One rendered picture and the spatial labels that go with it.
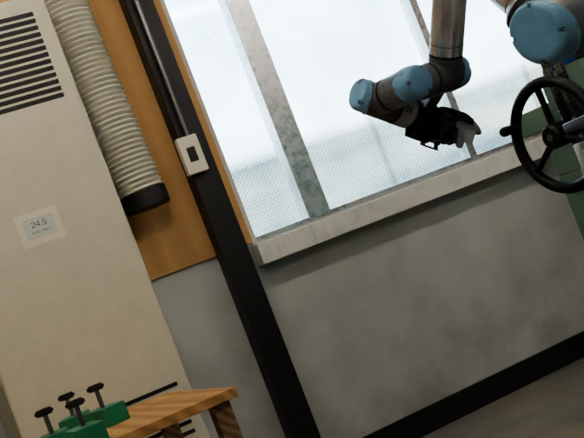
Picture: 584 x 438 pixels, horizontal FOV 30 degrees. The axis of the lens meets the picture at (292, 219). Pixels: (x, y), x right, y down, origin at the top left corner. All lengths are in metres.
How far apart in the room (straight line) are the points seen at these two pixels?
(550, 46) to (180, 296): 1.98
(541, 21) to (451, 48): 0.44
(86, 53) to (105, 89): 0.13
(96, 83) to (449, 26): 1.49
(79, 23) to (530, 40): 1.91
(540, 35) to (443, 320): 2.18
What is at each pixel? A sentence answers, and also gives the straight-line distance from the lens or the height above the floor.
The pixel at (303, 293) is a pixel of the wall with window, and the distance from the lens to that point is 3.82.
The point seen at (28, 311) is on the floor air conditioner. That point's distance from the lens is 3.26.
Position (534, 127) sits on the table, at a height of 0.86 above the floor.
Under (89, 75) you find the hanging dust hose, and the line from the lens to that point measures 3.57.
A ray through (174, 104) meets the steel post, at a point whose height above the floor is 1.38.
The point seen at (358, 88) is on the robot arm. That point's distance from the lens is 2.42.
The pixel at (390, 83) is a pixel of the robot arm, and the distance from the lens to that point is 2.36.
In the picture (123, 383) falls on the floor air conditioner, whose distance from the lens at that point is 3.30.
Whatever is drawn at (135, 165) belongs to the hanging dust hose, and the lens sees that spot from 3.51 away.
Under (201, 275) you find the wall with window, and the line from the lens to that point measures 3.70.
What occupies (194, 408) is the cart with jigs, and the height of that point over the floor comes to 0.52.
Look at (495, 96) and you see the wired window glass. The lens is 4.46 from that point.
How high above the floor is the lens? 0.77
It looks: 2 degrees up
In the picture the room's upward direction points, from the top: 21 degrees counter-clockwise
